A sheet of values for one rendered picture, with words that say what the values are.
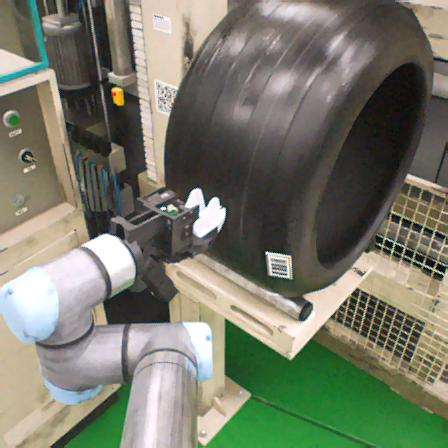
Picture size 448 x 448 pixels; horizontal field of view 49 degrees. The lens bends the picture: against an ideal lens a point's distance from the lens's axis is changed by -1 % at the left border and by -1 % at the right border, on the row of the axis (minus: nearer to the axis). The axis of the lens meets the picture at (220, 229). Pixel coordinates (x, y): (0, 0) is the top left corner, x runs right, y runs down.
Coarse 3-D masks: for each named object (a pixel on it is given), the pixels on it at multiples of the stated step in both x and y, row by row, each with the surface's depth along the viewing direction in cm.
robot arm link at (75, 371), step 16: (96, 336) 61; (112, 336) 61; (48, 352) 58; (64, 352) 58; (80, 352) 59; (96, 352) 60; (112, 352) 60; (48, 368) 60; (64, 368) 59; (80, 368) 60; (96, 368) 60; (112, 368) 60; (48, 384) 62; (64, 384) 61; (80, 384) 61; (96, 384) 62; (112, 384) 62; (64, 400) 62; (80, 400) 63
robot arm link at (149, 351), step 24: (144, 336) 61; (168, 336) 60; (192, 336) 61; (144, 360) 57; (168, 360) 56; (192, 360) 59; (144, 384) 53; (168, 384) 52; (192, 384) 55; (144, 408) 49; (168, 408) 49; (192, 408) 51; (144, 432) 45; (168, 432) 46; (192, 432) 48
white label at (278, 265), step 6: (270, 258) 80; (276, 258) 79; (282, 258) 79; (288, 258) 78; (270, 264) 81; (276, 264) 80; (282, 264) 80; (288, 264) 79; (270, 270) 82; (276, 270) 82; (282, 270) 81; (288, 270) 81; (276, 276) 83; (282, 276) 82; (288, 276) 82
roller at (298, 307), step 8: (200, 256) 114; (208, 264) 113; (216, 264) 112; (224, 272) 111; (232, 272) 109; (232, 280) 110; (240, 280) 108; (248, 288) 108; (256, 288) 106; (264, 296) 105; (272, 296) 104; (280, 296) 103; (296, 296) 102; (272, 304) 105; (280, 304) 103; (288, 304) 102; (296, 304) 101; (304, 304) 101; (312, 304) 103; (288, 312) 102; (296, 312) 101; (304, 312) 100; (304, 320) 102
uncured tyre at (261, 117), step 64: (256, 0) 81; (320, 0) 78; (384, 0) 79; (192, 64) 81; (256, 64) 74; (320, 64) 70; (384, 64) 75; (192, 128) 79; (256, 128) 72; (320, 128) 71; (384, 128) 115; (256, 192) 74; (320, 192) 76; (384, 192) 110; (256, 256) 81; (320, 256) 114
